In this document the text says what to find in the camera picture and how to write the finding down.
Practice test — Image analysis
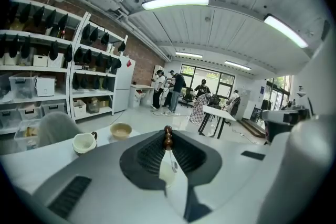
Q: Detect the white cup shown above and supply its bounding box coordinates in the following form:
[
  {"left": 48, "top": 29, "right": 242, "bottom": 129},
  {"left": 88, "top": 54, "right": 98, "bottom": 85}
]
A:
[{"left": 158, "top": 159, "right": 177, "bottom": 188}]

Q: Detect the white shelving unit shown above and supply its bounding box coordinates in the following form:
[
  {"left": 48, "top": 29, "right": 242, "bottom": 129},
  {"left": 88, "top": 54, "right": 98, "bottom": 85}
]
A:
[
  {"left": 67, "top": 12, "right": 129, "bottom": 121},
  {"left": 0, "top": 0, "right": 91, "bottom": 152}
]

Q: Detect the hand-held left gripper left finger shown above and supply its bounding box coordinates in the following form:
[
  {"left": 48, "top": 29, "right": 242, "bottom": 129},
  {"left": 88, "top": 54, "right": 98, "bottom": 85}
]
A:
[{"left": 33, "top": 130, "right": 190, "bottom": 224}]

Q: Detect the white storage crate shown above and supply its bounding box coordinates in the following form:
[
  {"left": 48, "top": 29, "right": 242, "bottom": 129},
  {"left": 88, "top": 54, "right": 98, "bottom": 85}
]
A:
[{"left": 72, "top": 99, "right": 87, "bottom": 118}]

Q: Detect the white refrigerator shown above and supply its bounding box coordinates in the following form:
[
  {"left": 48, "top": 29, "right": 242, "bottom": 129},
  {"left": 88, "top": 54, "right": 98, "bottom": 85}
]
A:
[{"left": 113, "top": 56, "right": 137, "bottom": 114}]

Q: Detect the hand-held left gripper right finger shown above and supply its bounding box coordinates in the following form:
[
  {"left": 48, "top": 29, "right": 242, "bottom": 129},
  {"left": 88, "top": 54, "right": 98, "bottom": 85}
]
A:
[{"left": 171, "top": 130, "right": 289, "bottom": 224}]

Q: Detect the clear storage bin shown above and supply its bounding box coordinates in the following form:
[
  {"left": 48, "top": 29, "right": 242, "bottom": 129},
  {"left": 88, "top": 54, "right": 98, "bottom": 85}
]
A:
[{"left": 8, "top": 73, "right": 39, "bottom": 100}]

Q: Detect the tan wooden bowl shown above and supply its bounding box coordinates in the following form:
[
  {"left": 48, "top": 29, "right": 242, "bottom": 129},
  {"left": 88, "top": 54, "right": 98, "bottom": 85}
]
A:
[{"left": 109, "top": 122, "right": 133, "bottom": 140}]

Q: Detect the long ceiling light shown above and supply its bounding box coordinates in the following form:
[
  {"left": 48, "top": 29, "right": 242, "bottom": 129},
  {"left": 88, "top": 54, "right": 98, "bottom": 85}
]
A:
[
  {"left": 224, "top": 60, "right": 252, "bottom": 71},
  {"left": 174, "top": 51, "right": 203, "bottom": 59},
  {"left": 141, "top": 0, "right": 210, "bottom": 11},
  {"left": 263, "top": 13, "right": 309, "bottom": 49}
]

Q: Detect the spoon with brown beaded handle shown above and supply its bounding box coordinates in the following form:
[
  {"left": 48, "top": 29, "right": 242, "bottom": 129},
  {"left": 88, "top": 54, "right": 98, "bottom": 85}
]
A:
[{"left": 163, "top": 125, "right": 180, "bottom": 173}]

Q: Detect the low white cabinet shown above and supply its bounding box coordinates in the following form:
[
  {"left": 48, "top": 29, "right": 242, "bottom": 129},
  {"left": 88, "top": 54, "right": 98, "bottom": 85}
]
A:
[{"left": 129, "top": 84, "right": 155, "bottom": 108}]

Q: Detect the white table with black legs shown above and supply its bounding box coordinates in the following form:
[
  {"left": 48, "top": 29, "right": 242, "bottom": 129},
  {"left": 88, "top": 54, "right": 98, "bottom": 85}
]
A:
[{"left": 198, "top": 104, "right": 237, "bottom": 140}]

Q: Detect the cream mug with brown handle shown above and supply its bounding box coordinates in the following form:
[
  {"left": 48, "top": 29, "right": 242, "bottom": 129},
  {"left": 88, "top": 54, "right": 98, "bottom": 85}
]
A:
[{"left": 72, "top": 131, "right": 98, "bottom": 156}]

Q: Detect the grey storage bin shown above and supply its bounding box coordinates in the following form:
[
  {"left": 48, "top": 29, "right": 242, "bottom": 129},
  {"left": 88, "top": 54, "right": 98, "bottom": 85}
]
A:
[
  {"left": 17, "top": 103, "right": 43, "bottom": 121},
  {"left": 41, "top": 100, "right": 66, "bottom": 115}
]

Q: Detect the grey chair backrest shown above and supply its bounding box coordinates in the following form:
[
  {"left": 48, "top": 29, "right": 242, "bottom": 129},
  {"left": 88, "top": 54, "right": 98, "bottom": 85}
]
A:
[{"left": 37, "top": 111, "right": 83, "bottom": 148}]

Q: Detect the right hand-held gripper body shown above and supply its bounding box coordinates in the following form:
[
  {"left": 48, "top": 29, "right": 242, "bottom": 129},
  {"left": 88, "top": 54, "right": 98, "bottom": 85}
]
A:
[{"left": 261, "top": 104, "right": 316, "bottom": 145}]

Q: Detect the row of black caps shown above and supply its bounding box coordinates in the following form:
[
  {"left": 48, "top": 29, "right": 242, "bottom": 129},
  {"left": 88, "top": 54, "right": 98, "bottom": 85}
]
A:
[{"left": 0, "top": 2, "right": 127, "bottom": 90}]

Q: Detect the white square appliance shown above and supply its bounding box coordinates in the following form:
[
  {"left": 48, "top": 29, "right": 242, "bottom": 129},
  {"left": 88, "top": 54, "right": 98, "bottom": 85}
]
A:
[{"left": 35, "top": 77, "right": 56, "bottom": 98}]

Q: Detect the plaid cloth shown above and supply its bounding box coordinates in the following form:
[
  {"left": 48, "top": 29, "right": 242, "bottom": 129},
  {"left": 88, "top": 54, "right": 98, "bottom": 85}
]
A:
[{"left": 188, "top": 92, "right": 212, "bottom": 126}]

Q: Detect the black office chair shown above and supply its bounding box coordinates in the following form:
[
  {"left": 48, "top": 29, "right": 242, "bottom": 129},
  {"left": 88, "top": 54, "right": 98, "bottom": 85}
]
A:
[{"left": 180, "top": 87, "right": 195, "bottom": 109}]

